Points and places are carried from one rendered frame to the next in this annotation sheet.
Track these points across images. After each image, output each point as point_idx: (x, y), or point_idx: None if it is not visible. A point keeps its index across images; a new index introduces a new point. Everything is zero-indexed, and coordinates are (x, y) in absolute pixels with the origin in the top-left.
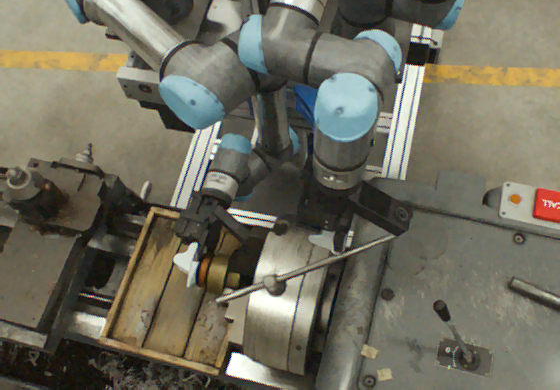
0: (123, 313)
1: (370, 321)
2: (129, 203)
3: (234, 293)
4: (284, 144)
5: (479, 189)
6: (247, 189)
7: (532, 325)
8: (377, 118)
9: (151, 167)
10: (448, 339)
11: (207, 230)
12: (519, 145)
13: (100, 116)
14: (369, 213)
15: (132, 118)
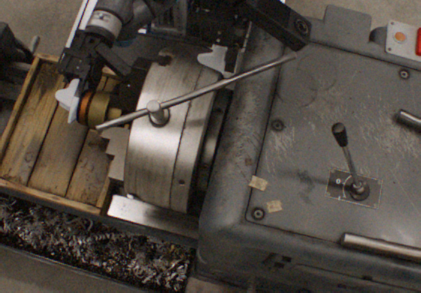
0: (8, 154)
1: (259, 152)
2: (17, 52)
3: (115, 119)
4: None
5: (366, 25)
6: (130, 33)
7: (417, 157)
8: None
9: (43, 35)
10: (338, 170)
11: (89, 65)
12: (373, 25)
13: None
14: (268, 21)
15: None
